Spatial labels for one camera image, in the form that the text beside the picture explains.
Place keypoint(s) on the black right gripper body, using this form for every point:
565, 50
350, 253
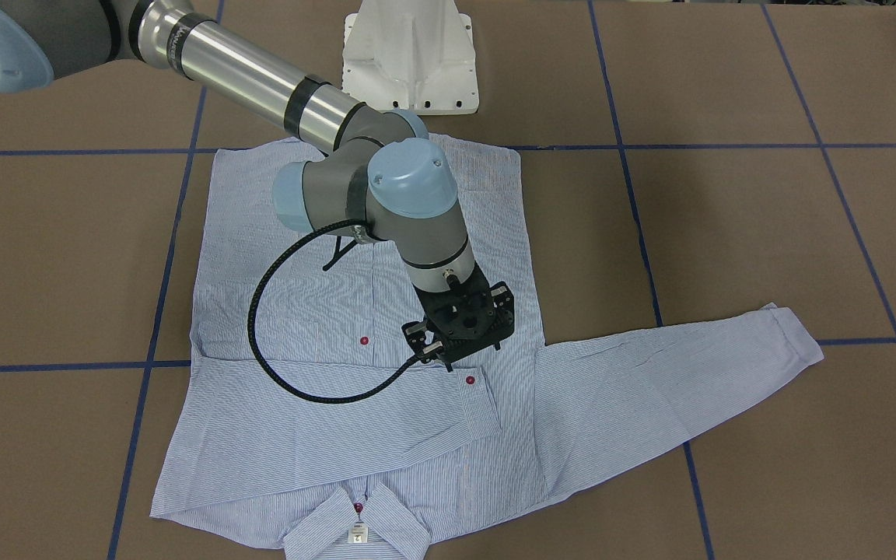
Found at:
504, 298

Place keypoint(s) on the light blue striped shirt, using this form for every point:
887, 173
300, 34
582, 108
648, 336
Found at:
438, 454

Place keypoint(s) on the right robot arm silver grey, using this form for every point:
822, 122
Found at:
381, 178

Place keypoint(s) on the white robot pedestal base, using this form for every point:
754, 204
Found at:
411, 55

